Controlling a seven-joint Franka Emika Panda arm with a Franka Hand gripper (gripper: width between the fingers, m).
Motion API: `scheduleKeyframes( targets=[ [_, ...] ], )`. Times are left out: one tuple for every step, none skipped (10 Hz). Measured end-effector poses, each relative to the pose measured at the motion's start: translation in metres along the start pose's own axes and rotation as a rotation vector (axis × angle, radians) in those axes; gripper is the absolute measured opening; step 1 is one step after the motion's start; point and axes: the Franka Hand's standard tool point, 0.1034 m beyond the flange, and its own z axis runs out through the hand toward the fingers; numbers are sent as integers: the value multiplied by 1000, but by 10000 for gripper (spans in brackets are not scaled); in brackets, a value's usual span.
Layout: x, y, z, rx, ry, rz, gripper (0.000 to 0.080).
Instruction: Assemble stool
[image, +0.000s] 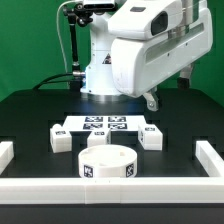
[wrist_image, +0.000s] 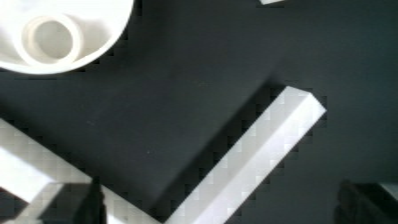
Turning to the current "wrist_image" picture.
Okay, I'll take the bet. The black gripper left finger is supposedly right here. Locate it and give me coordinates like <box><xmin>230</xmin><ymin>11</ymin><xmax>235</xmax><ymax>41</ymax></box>
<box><xmin>45</xmin><ymin>183</ymin><xmax>106</xmax><ymax>224</ymax></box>

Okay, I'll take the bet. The white round stool seat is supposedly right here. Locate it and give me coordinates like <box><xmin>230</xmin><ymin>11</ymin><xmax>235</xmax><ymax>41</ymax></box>
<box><xmin>0</xmin><ymin>0</ymin><xmax>134</xmax><ymax>75</ymax></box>

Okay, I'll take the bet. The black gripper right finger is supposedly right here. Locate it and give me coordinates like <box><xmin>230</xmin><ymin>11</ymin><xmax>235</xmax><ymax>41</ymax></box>
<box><xmin>333</xmin><ymin>180</ymin><xmax>398</xmax><ymax>224</ymax></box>

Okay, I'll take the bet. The white marker tag sheet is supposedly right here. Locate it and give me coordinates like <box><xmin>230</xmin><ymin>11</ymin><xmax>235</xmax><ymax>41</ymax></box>
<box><xmin>259</xmin><ymin>0</ymin><xmax>283</xmax><ymax>5</ymax></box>

